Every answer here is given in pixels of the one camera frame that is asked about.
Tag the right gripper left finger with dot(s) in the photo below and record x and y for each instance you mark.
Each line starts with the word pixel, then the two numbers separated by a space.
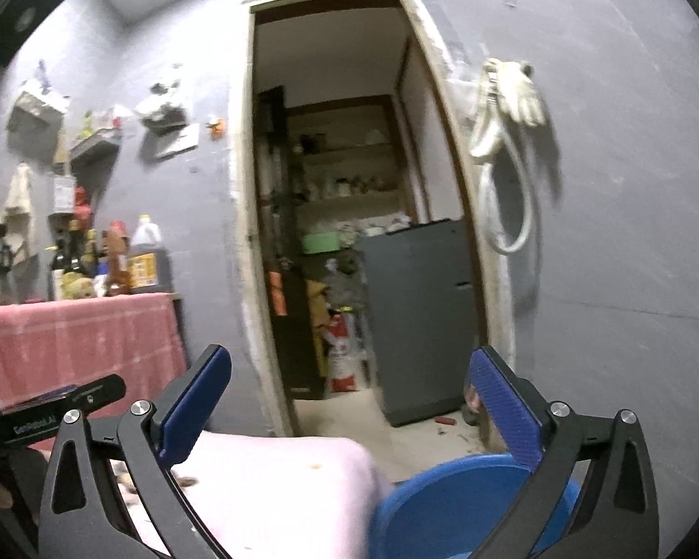
pixel 82 513

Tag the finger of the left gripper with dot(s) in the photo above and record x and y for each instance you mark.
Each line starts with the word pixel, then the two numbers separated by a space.
pixel 93 396
pixel 52 394

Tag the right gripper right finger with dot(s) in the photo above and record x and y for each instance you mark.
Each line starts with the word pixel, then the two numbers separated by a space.
pixel 616 513

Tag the red plaid cloth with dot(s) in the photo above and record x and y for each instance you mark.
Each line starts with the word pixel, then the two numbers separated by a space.
pixel 45 346

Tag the brown snack bag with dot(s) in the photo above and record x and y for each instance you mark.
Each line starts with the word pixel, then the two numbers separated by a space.
pixel 118 278

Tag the dark sauce bottle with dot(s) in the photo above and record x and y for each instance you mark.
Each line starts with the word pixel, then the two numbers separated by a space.
pixel 57 270

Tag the large oil jug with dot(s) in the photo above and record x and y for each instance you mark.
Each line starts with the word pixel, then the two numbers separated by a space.
pixel 148 260

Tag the blue plastic bucket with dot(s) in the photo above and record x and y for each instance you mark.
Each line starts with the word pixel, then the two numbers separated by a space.
pixel 447 511

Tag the beige hanging towel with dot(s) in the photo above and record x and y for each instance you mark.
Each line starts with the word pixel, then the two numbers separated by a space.
pixel 19 217

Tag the pink cloth on table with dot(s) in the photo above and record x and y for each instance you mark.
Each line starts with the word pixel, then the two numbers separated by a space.
pixel 309 497

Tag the red white rice bag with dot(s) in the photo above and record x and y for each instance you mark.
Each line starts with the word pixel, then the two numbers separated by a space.
pixel 344 357

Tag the white box on wall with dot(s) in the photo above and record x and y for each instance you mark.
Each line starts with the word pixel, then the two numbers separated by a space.
pixel 63 195

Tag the wall shelf with packets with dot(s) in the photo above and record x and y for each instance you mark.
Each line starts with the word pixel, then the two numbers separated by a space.
pixel 99 136

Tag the white wall socket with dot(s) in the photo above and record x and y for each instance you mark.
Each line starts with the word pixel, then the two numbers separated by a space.
pixel 177 141

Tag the white wall basket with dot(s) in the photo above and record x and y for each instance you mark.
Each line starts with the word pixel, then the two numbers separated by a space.
pixel 47 109

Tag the plastic bag on wall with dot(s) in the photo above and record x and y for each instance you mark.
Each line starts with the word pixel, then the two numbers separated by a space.
pixel 163 109

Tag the orange wall hook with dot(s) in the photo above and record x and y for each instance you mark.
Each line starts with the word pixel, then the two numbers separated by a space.
pixel 216 128

